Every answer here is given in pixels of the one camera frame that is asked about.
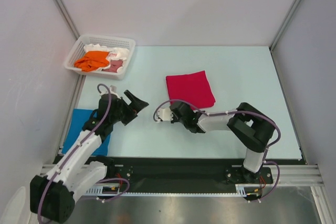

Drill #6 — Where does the maroon t shirt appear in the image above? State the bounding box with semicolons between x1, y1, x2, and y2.
108;60;123;73

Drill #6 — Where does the right aluminium frame post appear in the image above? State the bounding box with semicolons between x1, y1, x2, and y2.
269;0;303;53

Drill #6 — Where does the white plastic basket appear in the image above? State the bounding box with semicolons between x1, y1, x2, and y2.
64;35;136;80

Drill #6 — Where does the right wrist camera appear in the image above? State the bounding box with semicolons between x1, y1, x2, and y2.
154;108;173;122

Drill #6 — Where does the left aluminium frame post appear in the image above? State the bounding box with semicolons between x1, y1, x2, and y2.
53;0;80;40

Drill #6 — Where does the red t shirt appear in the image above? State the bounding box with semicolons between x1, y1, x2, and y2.
165;70;216;109

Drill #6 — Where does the white slotted cable duct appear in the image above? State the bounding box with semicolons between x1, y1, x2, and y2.
84;183;262;198

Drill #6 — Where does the orange t shirt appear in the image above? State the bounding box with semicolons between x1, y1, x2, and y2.
73;51;110;72

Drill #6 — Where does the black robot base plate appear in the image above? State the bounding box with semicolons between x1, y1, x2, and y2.
52;155;308;193

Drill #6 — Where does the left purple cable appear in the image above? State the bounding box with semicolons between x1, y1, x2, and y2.
36;83;131;224

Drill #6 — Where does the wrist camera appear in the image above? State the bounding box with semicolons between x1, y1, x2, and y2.
100;85;121;99
154;108;173;122

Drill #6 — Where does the aluminium frame post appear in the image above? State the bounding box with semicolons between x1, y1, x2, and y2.
269;0;303;53
53;0;80;40

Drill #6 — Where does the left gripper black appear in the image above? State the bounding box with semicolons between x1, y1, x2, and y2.
110;90;148;125

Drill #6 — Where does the folded blue t shirt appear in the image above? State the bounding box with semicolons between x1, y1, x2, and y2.
61;109;111;156

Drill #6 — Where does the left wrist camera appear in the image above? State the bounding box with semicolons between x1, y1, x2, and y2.
100;85;121;99

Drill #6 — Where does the white t shirt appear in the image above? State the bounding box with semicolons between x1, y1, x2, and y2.
84;44;130;73

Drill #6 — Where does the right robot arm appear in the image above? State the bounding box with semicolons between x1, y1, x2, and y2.
169;101;281;184

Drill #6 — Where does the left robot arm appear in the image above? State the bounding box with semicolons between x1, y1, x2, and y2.
30;90;149;223

